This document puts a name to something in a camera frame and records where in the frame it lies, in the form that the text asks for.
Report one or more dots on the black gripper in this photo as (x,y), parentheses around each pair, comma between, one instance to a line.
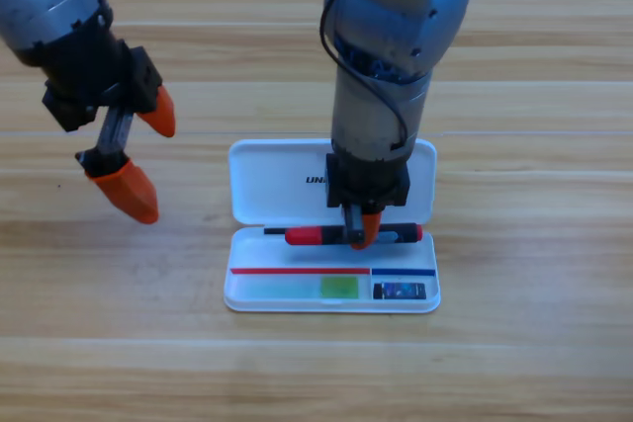
(99,71)
(368,185)

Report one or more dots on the red and black marker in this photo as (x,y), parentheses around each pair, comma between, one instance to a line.
(306,235)

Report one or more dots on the small black eraser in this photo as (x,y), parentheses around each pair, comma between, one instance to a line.
(400,291)

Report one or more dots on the white Unitree pencil case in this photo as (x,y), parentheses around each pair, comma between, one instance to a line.
(277,180)

